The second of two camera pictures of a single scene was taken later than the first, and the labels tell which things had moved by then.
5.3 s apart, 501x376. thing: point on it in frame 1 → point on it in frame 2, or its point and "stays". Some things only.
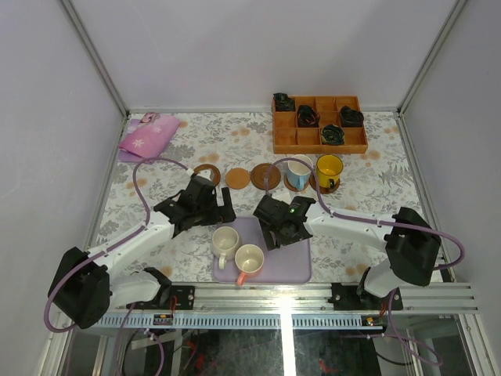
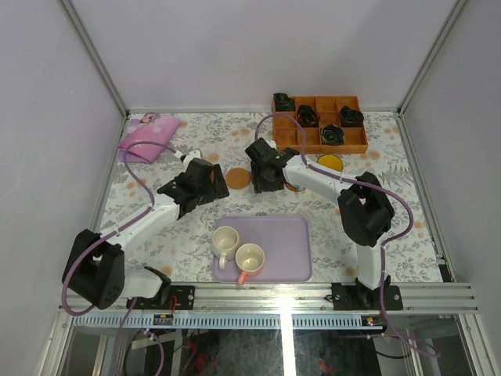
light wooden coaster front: [290, 187] stays
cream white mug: [225, 240] stays
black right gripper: [281, 240] → [259, 185]
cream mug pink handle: [249, 260] stays
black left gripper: [219, 209] → [214, 184]
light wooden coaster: [237, 178] stays
